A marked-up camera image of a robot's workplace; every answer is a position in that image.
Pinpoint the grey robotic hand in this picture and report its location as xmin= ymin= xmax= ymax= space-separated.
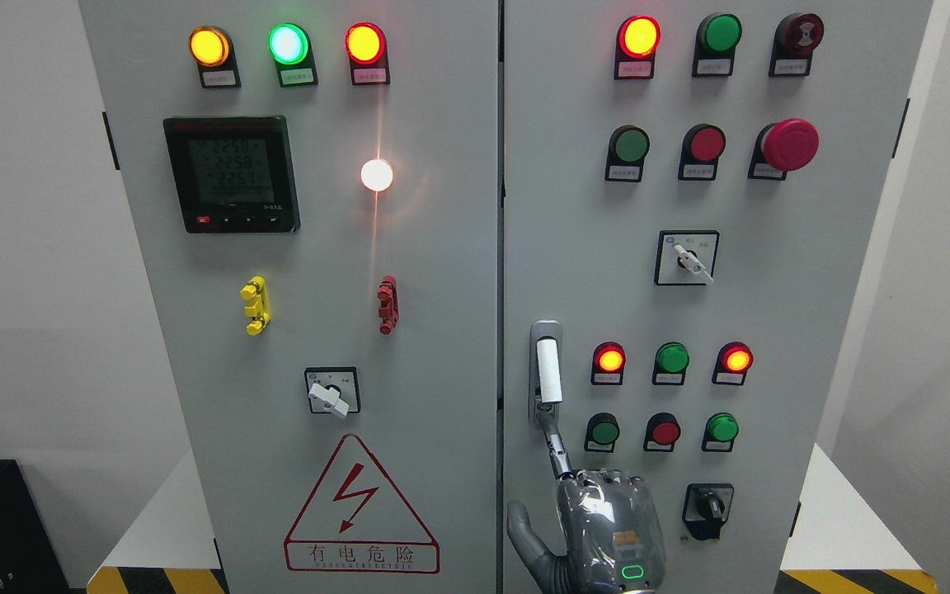
xmin=506 ymin=411 xmax=665 ymax=593

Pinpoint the silver door swing handle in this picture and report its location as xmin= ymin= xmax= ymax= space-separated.
xmin=528 ymin=320 xmax=564 ymax=427

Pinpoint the grey cabinet right door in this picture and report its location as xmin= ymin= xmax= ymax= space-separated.
xmin=502 ymin=1 xmax=932 ymax=593

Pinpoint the grey cabinet door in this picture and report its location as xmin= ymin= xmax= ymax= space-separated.
xmin=502 ymin=1 xmax=932 ymax=593
xmin=80 ymin=1 xmax=499 ymax=593

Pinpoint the grey cabinet left door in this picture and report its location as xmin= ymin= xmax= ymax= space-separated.
xmin=80 ymin=1 xmax=499 ymax=593

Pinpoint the green push button bottom left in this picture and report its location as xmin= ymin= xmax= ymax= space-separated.
xmin=584 ymin=411 xmax=621 ymax=454

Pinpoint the green push button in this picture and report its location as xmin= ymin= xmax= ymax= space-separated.
xmin=701 ymin=412 xmax=740 ymax=452
xmin=691 ymin=12 xmax=743 ymax=78
xmin=584 ymin=411 xmax=621 ymax=454

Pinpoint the red push button bottom middle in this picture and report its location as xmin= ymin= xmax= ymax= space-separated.
xmin=643 ymin=411 xmax=682 ymax=452

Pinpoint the green push button bottom right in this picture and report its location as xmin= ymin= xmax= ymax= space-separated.
xmin=701 ymin=412 xmax=740 ymax=452

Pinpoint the red indicator light lower left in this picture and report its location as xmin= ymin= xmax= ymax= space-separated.
xmin=590 ymin=342 xmax=626 ymax=386

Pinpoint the red indicator light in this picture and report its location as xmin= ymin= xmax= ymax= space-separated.
xmin=712 ymin=342 xmax=754 ymax=386
xmin=590 ymin=342 xmax=626 ymax=386
xmin=346 ymin=21 xmax=391 ymax=86
xmin=614 ymin=15 xmax=662 ymax=80

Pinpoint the green indicator light lower middle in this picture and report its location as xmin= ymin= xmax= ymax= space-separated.
xmin=652 ymin=342 xmax=690 ymax=386

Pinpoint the green indicator light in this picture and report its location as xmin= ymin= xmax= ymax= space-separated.
xmin=267 ymin=22 xmax=319 ymax=87
xmin=652 ymin=342 xmax=690 ymax=386

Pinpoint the red indicator light lower right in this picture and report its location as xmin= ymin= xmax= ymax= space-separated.
xmin=712 ymin=342 xmax=754 ymax=386

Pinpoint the red electric hazard warning sticker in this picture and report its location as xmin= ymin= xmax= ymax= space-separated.
xmin=284 ymin=435 xmax=440 ymax=574

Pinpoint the red terminal connector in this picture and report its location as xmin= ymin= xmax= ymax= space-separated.
xmin=376 ymin=275 xmax=399 ymax=336

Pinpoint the green push button second row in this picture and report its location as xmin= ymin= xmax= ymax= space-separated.
xmin=604 ymin=125 xmax=650 ymax=183

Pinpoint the red push button second row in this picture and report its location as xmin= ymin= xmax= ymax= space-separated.
xmin=677 ymin=123 xmax=727 ymax=181

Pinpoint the yellow terminal connector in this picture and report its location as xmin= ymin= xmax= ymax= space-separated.
xmin=240 ymin=275 xmax=271 ymax=336

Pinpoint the red mushroom emergency stop button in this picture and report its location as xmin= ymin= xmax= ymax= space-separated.
xmin=749 ymin=118 xmax=821 ymax=181

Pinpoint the white indicator light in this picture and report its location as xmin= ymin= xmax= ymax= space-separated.
xmin=360 ymin=158 xmax=393 ymax=193

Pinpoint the red indicator light top right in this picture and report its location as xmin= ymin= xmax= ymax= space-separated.
xmin=614 ymin=15 xmax=662 ymax=80

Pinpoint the green push button top right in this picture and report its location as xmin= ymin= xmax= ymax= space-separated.
xmin=691 ymin=12 xmax=743 ymax=78

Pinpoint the black digital power meter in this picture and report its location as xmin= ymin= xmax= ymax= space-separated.
xmin=162 ymin=114 xmax=300 ymax=233

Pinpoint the dark red buzzer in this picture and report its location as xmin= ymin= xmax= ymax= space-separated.
xmin=769 ymin=12 xmax=825 ymax=78

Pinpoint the red indicator light top left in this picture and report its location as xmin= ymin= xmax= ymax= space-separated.
xmin=346 ymin=21 xmax=391 ymax=86

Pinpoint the green indicator light top left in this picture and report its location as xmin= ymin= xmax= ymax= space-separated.
xmin=267 ymin=22 xmax=319 ymax=87

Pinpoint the yellow indicator light top left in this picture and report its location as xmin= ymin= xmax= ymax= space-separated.
xmin=189 ymin=26 xmax=241 ymax=89

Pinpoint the black selector switch bottom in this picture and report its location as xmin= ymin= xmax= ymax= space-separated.
xmin=682 ymin=483 xmax=735 ymax=541

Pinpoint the white selector switch upper right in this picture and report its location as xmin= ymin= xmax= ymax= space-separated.
xmin=655 ymin=230 xmax=720 ymax=286

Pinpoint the white selector switch left door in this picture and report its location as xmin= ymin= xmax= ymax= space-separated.
xmin=304 ymin=367 xmax=361 ymax=420

